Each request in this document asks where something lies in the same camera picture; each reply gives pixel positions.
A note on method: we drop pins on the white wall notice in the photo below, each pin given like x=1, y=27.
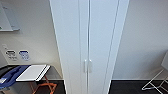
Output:
x=11, y=55

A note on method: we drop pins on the pale wall-mounted shelf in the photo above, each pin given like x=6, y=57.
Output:
x=8, y=20

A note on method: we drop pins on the orange table frame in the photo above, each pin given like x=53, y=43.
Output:
x=45, y=87

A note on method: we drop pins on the white wardrobe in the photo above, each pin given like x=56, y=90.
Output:
x=100, y=20

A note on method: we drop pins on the white table top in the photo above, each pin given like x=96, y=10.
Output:
x=31, y=72

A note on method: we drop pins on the blue wall notice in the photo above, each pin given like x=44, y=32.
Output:
x=24, y=55

